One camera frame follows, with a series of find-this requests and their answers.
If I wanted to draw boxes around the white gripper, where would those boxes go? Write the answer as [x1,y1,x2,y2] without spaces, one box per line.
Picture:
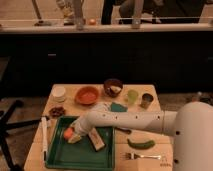
[68,117,92,144]

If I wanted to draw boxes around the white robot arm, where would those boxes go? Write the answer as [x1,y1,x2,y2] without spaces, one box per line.
[72,102,213,171]

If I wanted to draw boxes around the white paper cup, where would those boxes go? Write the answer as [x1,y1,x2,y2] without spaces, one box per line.
[51,86,66,102]

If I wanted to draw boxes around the green plastic cup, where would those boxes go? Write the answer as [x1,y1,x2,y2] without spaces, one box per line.
[127,90,138,105]

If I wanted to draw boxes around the dark metal cup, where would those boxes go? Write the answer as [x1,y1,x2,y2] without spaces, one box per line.
[140,93,154,109]

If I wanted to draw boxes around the green plastic tray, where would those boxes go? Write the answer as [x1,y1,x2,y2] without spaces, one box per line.
[45,116,115,171]

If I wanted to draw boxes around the small dish of nuts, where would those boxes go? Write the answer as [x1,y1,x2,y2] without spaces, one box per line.
[49,107,66,117]

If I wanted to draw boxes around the orange bowl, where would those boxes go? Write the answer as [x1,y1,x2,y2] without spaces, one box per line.
[75,86,99,105]

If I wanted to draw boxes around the teal sponge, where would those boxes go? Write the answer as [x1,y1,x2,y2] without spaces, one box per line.
[110,102,127,112]

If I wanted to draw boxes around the grey cloth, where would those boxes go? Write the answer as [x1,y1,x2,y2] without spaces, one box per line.
[115,127,132,134]

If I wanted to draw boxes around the silver fork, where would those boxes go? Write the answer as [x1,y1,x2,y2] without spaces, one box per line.
[124,153,161,160]

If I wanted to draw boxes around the dark brown bowl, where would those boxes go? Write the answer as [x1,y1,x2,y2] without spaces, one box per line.
[104,79,123,98]

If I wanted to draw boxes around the black chair base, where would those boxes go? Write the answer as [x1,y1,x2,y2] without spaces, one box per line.
[0,100,40,171]

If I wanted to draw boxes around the green pepper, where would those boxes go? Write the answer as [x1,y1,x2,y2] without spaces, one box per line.
[127,139,155,150]

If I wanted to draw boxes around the dark long counter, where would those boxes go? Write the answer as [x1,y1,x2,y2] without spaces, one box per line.
[0,24,213,96]

